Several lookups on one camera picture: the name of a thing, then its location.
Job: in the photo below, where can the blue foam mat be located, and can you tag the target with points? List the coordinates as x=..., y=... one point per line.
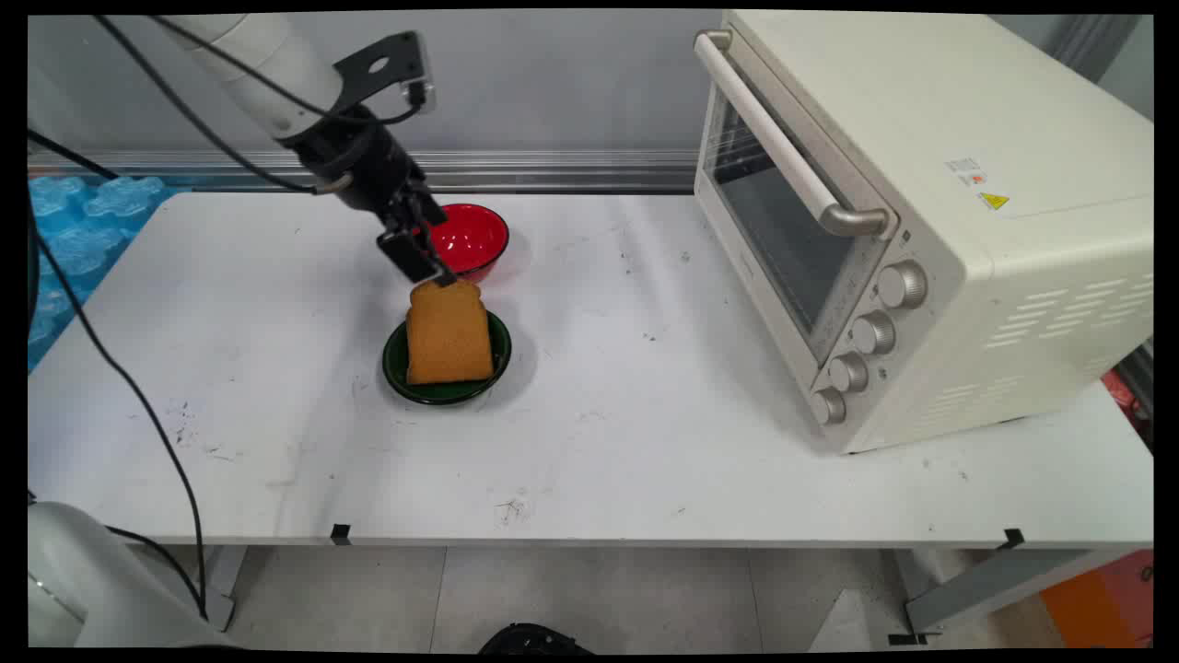
x=74, y=239

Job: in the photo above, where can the brown bread slice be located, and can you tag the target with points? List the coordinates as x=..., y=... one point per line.
x=449, y=336

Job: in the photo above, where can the large silver oven knob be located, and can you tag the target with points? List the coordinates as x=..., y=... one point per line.
x=903, y=284

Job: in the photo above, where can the dark green bowl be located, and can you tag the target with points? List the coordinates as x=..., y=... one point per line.
x=394, y=368

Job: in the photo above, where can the black round floor object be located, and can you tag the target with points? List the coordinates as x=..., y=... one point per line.
x=534, y=640

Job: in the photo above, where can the yellow warning sticker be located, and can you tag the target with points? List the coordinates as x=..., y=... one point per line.
x=994, y=201

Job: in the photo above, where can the orange box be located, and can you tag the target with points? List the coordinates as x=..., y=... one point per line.
x=1101, y=603

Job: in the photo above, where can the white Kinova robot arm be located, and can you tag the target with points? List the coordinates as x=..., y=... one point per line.
x=267, y=64

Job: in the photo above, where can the white label sticker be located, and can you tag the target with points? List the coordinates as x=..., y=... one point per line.
x=965, y=171

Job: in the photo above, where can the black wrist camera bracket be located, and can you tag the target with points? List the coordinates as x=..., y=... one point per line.
x=396, y=60

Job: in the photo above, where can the grey slanted table leg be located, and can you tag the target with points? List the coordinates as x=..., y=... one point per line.
x=995, y=589

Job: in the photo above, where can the red object beside table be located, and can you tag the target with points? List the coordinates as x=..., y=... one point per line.
x=1128, y=396

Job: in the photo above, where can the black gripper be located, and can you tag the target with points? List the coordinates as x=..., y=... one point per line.
x=364, y=161

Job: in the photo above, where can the small silver oven knob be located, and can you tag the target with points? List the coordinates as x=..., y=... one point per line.
x=829, y=406

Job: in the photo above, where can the cream toaster oven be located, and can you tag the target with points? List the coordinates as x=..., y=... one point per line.
x=1013, y=276

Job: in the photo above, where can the black tape on floor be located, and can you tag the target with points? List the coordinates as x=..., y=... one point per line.
x=907, y=639

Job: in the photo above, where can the red bowl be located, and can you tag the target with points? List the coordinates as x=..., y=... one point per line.
x=474, y=239

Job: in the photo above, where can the aluminium rail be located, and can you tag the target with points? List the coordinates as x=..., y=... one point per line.
x=553, y=170

